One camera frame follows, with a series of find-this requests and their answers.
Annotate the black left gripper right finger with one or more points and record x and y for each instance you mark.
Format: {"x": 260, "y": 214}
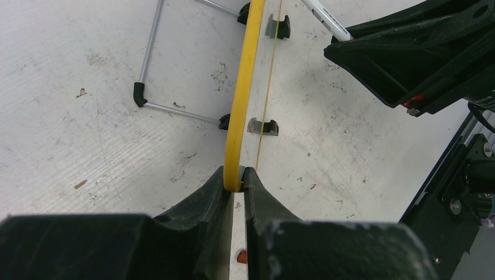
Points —
{"x": 280, "y": 245}

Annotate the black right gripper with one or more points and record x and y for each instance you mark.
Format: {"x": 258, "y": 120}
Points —
{"x": 425, "y": 57}

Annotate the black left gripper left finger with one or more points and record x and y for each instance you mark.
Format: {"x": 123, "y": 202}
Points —
{"x": 191, "y": 240}

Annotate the black whiteboard stand foot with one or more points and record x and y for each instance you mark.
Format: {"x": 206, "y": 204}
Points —
{"x": 280, "y": 29}
{"x": 254, "y": 126}

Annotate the white red whiteboard marker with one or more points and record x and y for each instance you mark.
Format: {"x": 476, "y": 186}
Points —
{"x": 328, "y": 20}

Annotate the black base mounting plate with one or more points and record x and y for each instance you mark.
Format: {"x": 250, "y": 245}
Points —
{"x": 456, "y": 199}

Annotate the red marker cap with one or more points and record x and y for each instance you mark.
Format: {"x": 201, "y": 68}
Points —
{"x": 242, "y": 256}

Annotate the yellow framed whiteboard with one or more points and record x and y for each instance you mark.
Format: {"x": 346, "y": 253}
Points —
{"x": 251, "y": 93}

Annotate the silver wire whiteboard stand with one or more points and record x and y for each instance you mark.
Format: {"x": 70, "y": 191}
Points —
{"x": 192, "y": 57}

